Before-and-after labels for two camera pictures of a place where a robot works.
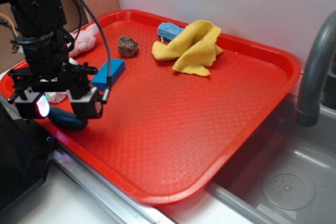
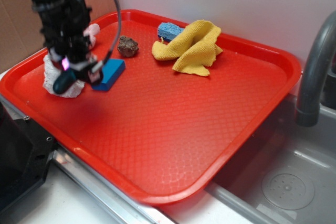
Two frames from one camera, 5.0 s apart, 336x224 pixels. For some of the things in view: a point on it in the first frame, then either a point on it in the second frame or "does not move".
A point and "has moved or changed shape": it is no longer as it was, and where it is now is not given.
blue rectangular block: (99, 81) does not move
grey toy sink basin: (284, 173) does not move
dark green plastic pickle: (67, 120) has moved or changed shape
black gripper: (48, 67) -> (65, 22)
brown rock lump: (127, 46) does not move
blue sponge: (167, 31) does not move
